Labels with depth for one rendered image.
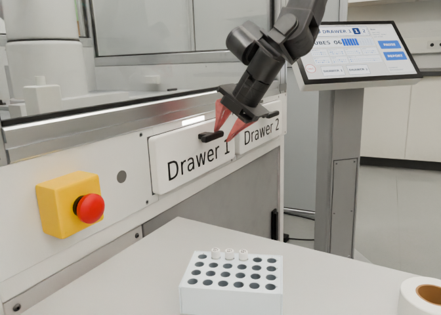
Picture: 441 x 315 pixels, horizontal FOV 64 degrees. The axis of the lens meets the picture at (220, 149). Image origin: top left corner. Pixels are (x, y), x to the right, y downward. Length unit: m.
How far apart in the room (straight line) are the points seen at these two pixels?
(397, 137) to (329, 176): 2.08
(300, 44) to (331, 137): 0.94
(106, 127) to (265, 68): 0.30
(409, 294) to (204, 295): 0.23
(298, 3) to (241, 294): 0.50
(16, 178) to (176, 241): 0.27
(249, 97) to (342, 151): 0.98
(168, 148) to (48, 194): 0.26
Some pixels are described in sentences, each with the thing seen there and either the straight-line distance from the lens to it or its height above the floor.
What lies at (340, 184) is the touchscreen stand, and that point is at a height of 0.50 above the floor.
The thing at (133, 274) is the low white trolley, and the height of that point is 0.76.
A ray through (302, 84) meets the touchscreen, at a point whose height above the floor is 0.96.
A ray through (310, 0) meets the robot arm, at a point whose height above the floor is 1.16.
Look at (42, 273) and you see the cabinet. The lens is 0.58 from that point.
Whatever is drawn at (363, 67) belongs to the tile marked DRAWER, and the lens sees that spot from 1.54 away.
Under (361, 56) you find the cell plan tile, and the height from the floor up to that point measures 1.05.
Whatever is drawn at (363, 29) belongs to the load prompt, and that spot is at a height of 1.16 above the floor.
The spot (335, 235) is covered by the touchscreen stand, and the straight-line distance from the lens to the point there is 1.76.
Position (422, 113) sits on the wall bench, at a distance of 3.63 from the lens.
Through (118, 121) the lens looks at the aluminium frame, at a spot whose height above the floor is 0.97.
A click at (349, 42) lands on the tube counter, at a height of 1.11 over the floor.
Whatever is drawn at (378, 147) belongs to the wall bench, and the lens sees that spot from 3.68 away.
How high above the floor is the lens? 1.06
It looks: 14 degrees down
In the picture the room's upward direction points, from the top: 2 degrees counter-clockwise
